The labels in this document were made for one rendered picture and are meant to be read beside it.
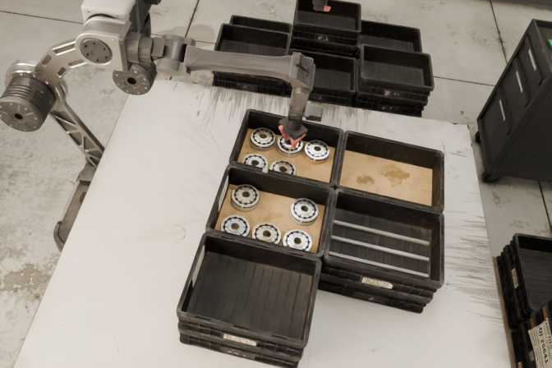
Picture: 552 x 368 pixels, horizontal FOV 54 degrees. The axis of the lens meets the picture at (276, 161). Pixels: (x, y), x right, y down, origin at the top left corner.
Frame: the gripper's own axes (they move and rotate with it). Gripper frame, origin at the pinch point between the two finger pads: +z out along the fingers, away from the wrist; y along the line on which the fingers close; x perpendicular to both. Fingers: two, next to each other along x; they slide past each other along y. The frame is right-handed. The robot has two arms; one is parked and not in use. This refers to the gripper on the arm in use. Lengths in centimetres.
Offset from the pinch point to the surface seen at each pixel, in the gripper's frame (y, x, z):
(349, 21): 78, -123, 39
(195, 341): -40, 73, 14
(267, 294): -44, 48, 4
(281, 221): -25.1, 25.4, 3.9
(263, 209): -17.0, 27.3, 4.0
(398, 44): 53, -146, 50
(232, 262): -28, 50, 4
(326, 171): -17.7, -4.3, 4.0
